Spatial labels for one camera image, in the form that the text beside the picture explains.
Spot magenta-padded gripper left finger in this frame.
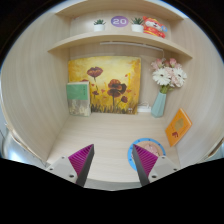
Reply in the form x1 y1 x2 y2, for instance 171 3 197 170
46 143 96 188

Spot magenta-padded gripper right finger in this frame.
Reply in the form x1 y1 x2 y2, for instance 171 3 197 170
131 143 180 188

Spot round blue-rimmed cartoon mouse pad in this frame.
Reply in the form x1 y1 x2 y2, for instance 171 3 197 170
127 137 167 172

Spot orange covered book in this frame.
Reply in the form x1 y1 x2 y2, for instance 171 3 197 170
164 107 193 148

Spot white power strip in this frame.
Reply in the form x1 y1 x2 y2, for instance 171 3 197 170
137 103 153 114

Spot teal faceted vase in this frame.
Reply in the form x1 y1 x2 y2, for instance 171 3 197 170
150 91 168 119

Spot green covered book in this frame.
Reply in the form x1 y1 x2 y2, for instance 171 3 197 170
65 81 92 117

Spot yellow poppy flower painting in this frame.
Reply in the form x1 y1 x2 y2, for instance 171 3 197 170
67 55 142 115

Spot pink and white flower bouquet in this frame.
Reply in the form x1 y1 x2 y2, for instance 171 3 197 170
150 57 188 94

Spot curved wooden shelf unit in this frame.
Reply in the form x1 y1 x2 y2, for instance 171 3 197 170
47 0 194 61

